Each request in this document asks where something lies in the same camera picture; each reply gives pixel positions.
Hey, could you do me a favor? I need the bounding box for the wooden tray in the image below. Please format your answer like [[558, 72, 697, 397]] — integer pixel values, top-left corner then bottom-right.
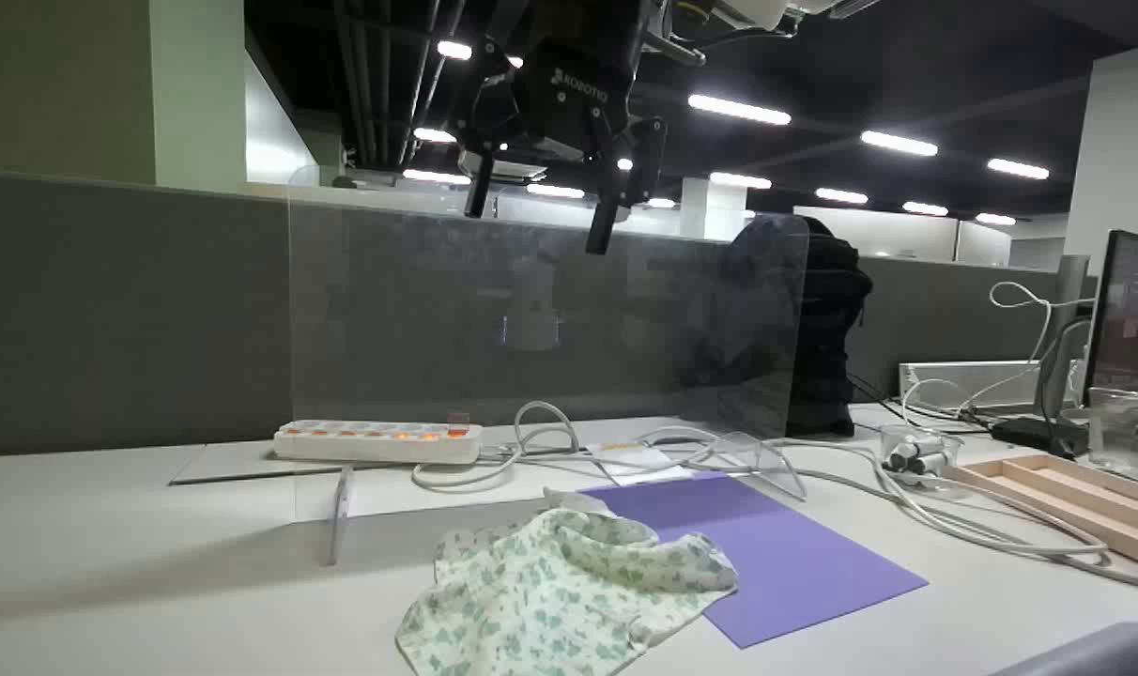
[[950, 450, 1138, 574]]

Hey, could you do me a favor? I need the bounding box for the purple paper sheet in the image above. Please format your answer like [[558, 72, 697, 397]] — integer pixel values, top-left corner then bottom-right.
[[583, 472, 933, 654]]

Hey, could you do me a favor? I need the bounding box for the white power strip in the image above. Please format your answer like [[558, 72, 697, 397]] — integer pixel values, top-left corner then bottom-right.
[[272, 419, 487, 471]]

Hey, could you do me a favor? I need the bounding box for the ceiling light tube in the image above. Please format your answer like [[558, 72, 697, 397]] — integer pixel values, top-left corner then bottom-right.
[[856, 124, 944, 163], [682, 91, 795, 133], [984, 153, 1057, 187]]

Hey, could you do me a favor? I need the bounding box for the clear acrylic panel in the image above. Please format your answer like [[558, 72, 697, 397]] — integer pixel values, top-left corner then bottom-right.
[[283, 196, 816, 573]]

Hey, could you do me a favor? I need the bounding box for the white flat box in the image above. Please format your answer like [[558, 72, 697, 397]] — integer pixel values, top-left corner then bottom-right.
[[894, 357, 1047, 419]]

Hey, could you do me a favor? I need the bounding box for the thin white hanging cable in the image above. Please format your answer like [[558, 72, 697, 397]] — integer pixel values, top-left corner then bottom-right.
[[984, 277, 1098, 368]]

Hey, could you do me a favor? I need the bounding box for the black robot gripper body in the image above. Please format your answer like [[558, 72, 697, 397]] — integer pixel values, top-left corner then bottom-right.
[[458, 0, 671, 196]]

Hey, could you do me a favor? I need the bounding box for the black computer monitor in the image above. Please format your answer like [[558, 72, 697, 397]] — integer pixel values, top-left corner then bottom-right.
[[1080, 226, 1138, 405]]

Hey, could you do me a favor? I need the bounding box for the white looped power cable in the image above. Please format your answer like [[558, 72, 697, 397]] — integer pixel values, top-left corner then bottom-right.
[[407, 397, 586, 495]]

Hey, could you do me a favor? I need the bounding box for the long grey cable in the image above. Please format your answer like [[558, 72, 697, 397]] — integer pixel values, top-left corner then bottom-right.
[[785, 457, 1138, 594]]

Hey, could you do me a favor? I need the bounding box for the grey desk partition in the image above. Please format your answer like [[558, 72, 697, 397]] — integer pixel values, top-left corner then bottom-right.
[[0, 166, 1098, 461]]

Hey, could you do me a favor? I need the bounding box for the black backpack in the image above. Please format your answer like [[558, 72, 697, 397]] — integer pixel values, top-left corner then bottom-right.
[[720, 214, 876, 445]]

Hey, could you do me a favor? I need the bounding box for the white green floral cloth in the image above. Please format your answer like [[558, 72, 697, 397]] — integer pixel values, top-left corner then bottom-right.
[[396, 487, 742, 676]]

